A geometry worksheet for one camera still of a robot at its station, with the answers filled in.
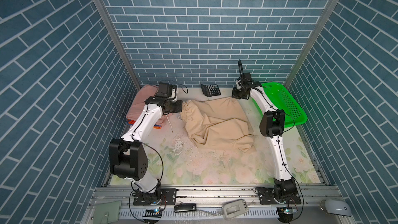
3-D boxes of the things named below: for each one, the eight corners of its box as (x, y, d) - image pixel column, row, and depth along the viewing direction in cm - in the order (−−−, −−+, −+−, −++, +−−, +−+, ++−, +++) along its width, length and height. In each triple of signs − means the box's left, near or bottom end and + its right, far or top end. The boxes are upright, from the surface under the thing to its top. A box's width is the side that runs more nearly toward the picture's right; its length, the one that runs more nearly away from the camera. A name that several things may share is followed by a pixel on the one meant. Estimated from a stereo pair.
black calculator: (200, 96, 117) (200, 94, 115) (200, 86, 125) (200, 84, 123) (220, 96, 118) (221, 94, 116) (219, 86, 125) (220, 84, 123)
